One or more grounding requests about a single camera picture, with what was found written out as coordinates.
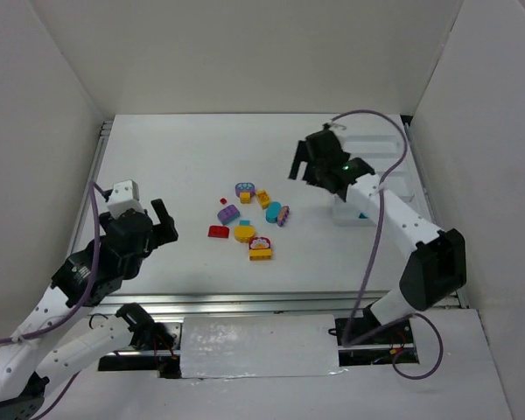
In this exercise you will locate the teal oval lego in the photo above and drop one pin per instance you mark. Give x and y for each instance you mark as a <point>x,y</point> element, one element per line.
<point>272,211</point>

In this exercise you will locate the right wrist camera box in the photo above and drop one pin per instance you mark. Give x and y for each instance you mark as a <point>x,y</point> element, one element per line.
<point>334,126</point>

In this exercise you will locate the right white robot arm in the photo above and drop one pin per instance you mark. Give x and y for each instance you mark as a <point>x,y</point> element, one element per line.
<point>435,258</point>

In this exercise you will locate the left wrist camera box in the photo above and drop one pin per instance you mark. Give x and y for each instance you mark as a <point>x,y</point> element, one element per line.
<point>123,197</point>

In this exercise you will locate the yellow curved lego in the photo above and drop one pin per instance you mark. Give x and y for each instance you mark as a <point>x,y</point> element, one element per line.
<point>263,199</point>

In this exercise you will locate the white foam board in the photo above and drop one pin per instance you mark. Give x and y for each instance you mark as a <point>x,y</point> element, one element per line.
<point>258,346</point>

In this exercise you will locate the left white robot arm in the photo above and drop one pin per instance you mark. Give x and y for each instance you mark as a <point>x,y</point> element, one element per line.
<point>33,363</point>

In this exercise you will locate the purple curved lego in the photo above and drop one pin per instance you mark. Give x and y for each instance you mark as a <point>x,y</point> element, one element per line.
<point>228,214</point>

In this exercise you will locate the small yellow lego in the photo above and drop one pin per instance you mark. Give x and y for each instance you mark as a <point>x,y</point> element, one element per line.
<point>245,197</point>

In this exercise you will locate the yellow flat lego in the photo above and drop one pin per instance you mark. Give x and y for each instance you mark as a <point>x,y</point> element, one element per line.
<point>260,254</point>

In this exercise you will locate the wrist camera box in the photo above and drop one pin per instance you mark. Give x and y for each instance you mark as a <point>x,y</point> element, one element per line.
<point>334,126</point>
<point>123,197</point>

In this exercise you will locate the aluminium frame rail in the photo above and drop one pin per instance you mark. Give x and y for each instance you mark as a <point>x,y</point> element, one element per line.
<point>233,304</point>

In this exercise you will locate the yellow oval lego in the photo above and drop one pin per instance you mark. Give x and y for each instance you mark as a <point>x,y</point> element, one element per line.
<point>244,233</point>

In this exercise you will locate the red flower lego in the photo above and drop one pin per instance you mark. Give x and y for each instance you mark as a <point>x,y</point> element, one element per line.
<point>259,242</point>

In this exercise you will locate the purple flower lego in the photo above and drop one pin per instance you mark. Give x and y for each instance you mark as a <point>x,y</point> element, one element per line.
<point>245,187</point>

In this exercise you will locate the purple fan lego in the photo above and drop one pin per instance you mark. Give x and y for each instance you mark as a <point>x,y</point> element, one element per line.
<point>283,216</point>

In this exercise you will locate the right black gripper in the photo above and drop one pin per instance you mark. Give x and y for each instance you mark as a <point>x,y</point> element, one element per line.
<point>311,158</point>

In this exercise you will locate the red arch lego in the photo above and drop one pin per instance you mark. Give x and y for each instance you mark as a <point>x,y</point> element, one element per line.
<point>220,232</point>

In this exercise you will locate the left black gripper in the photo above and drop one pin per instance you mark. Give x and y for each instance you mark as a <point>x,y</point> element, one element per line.
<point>158,227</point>

